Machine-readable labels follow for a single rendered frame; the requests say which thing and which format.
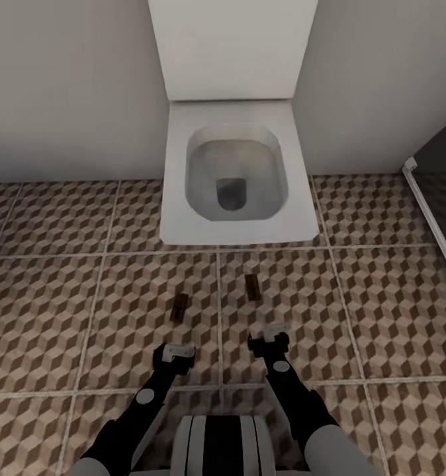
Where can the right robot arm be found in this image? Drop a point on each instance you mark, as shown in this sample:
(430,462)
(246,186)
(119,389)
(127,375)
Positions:
(327,449)

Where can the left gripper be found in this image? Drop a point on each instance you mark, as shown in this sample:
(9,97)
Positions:
(179,365)

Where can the toilet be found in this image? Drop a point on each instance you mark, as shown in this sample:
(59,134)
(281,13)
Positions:
(234,170)

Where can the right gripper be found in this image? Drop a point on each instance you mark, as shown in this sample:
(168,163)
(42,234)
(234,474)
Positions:
(261,348)

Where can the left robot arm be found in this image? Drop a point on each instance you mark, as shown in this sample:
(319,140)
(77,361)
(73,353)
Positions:
(120,444)

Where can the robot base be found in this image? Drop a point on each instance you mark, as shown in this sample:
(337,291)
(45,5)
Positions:
(165,471)

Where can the mousetrap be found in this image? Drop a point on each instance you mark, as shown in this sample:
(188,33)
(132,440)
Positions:
(252,287)
(179,306)

